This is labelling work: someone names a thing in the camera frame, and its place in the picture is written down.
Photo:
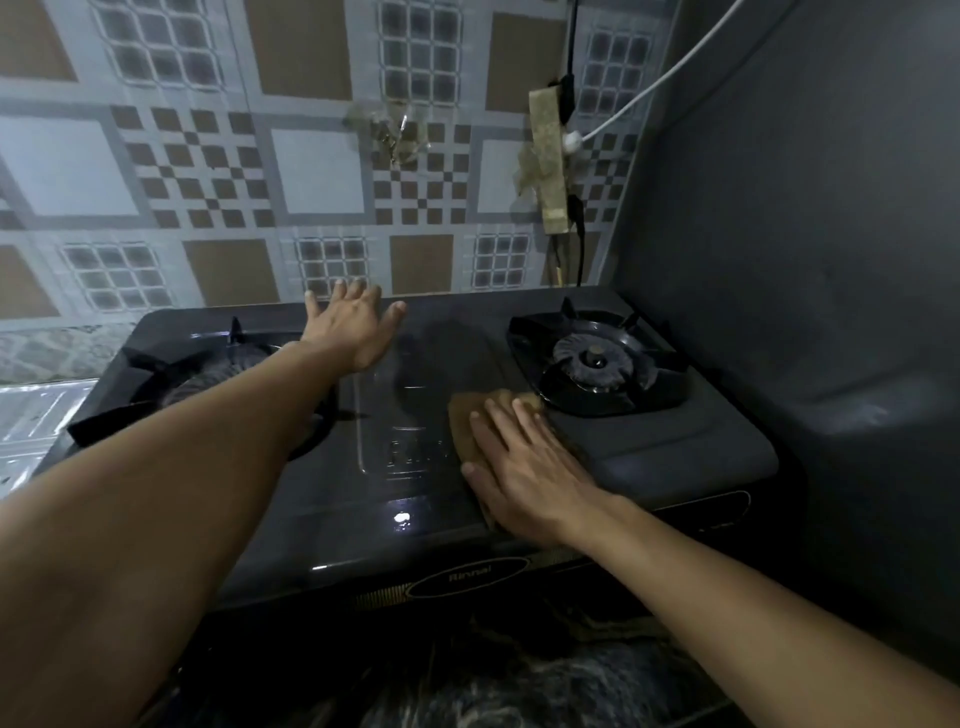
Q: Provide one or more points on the person's right hand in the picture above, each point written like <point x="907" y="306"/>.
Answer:
<point x="536" y="480"/>

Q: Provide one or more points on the person's left hand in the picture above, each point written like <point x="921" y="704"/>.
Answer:
<point x="345" y="330"/>

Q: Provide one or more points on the person's left little finger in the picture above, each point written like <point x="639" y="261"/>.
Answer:
<point x="311" y="304"/>

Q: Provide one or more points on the person's right middle finger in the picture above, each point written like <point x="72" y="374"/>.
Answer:
<point x="511" y="426"/>

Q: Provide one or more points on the person's right thumb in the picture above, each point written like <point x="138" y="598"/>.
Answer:
<point x="481" y="486"/>

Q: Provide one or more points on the person's left middle finger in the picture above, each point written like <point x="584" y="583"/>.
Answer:
<point x="357" y="291"/>

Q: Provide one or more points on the person's right little finger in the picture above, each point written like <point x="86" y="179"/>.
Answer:
<point x="559" y="439"/>

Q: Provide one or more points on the person's left thumb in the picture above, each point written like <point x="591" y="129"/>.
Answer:
<point x="394" y="316"/>

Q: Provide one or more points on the brown cleaning cloth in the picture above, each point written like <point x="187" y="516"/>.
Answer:
<point x="465" y="427"/>

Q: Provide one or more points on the person's right forearm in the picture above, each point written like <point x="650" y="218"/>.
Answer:
<point x="750" y="622"/>

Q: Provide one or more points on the person's left forearm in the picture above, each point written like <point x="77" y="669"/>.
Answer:
<point x="150" y="510"/>

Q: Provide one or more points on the black gas stove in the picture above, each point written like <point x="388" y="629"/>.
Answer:
<point x="420" y="450"/>

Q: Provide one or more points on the black burner grate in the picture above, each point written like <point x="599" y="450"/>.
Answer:
<point x="150" y="390"/>
<point x="600" y="375"/>

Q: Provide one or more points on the round metal burner head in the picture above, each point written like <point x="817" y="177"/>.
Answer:
<point x="600" y="360"/>

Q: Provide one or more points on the beige power strip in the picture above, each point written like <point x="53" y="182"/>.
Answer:
<point x="551" y="157"/>

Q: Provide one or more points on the clear adhesive wall hook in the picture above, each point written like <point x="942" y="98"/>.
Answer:
<point x="390" y="131"/>

